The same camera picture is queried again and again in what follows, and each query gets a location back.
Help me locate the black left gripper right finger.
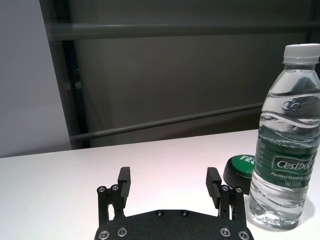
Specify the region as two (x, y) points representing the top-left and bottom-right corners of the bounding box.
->
(205, 167), (247, 227)

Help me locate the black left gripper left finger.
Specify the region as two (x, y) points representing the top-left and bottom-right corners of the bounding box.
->
(96, 166), (132, 226)

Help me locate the clear water bottle green label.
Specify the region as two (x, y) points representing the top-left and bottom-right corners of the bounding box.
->
(249, 43), (320, 230)

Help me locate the green buzzer button black base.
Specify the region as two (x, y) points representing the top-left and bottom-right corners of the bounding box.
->
(223, 154), (257, 196)

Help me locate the wide grey horizontal beam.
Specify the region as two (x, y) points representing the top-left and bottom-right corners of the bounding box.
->
(49, 21), (320, 41)

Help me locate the dark grey horizontal rail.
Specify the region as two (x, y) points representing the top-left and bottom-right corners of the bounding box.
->
(70, 103), (263, 141)

